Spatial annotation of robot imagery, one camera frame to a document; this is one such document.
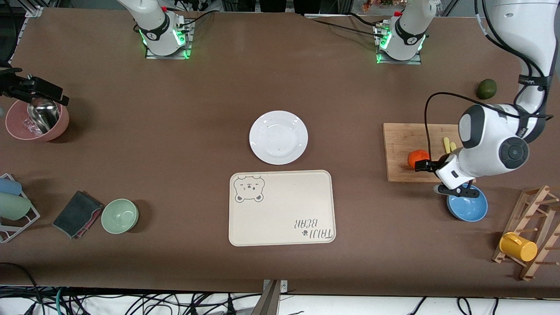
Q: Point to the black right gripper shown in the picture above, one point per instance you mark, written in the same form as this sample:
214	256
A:
17	86

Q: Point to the pale green cup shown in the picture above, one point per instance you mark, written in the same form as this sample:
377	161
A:
13	206

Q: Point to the pale green bowl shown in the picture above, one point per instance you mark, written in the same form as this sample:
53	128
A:
120	216

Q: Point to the bamboo cutting board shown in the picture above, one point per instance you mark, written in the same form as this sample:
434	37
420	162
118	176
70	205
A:
398	148

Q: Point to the yellow plastic knife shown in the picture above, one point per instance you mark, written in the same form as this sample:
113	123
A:
446	144

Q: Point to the pink bowl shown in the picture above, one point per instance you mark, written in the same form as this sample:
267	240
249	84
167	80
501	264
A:
17	127

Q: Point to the metal table edge bracket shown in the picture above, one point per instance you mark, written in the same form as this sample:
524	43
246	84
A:
283	285

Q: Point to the dark grey folded cloth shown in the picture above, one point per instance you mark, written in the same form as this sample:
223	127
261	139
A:
76	214

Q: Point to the aluminium frame profile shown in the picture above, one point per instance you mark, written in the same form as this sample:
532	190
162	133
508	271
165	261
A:
34	12

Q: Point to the grey metal bar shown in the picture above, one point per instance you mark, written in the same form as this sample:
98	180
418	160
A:
267	302

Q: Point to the wooden peg mug rack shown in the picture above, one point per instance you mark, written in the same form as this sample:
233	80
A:
531	210

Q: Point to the cream tray with bear print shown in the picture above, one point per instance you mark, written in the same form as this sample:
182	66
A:
280	210

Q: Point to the blue bowl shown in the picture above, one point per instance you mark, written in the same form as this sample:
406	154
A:
467	208

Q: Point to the shiny metal scoop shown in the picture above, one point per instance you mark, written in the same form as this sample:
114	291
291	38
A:
43	116

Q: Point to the light blue cup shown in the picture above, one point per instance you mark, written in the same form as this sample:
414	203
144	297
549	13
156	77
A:
9	187

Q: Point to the white round plate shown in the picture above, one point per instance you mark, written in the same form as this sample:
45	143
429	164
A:
278	138

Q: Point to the colourful background object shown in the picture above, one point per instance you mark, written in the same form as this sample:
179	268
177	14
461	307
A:
376	3

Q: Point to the orange mandarin fruit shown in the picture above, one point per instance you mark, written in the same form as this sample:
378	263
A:
416	156

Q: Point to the yellow mug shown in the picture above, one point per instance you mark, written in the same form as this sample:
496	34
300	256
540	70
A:
518	247

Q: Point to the dark green avocado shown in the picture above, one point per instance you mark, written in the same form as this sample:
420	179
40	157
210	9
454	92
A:
486	89

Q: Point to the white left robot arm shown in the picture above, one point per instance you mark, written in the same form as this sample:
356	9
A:
490	140

